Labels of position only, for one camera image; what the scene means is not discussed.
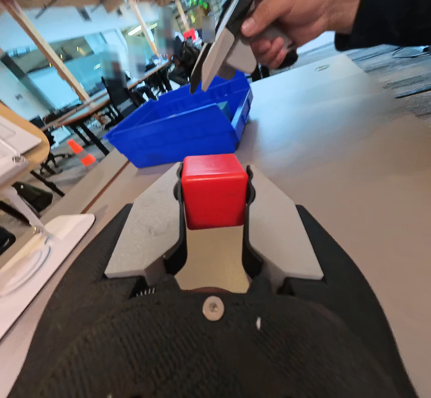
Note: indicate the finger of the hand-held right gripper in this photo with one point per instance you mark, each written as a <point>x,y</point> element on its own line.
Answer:
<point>219,50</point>
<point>199,67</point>

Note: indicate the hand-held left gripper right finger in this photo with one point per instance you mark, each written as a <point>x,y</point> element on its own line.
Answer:
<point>283,236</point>

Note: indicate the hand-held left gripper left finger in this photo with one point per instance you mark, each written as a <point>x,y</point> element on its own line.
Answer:
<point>148,236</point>

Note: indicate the blue plastic storage bin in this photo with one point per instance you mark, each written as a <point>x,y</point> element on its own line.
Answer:
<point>175,135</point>

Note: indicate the red magnetic cube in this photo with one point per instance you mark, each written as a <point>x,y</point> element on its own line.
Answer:
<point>215,195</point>

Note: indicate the person's right hand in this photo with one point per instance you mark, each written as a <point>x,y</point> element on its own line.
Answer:
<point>303,7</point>

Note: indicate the black office chair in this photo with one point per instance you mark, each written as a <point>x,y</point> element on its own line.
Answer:
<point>116,98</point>

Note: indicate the orange traffic cone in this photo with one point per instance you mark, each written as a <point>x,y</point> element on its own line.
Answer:
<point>84,158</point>

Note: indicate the white stand with wooden board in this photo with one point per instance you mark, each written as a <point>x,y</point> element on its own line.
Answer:
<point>33,270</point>

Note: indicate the black bag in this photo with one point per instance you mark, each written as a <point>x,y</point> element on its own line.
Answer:
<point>33,197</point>

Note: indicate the background office desk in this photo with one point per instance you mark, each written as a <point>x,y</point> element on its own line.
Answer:
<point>80,109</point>

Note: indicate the printed instruction sheet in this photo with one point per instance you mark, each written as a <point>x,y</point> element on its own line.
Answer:
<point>16,135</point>

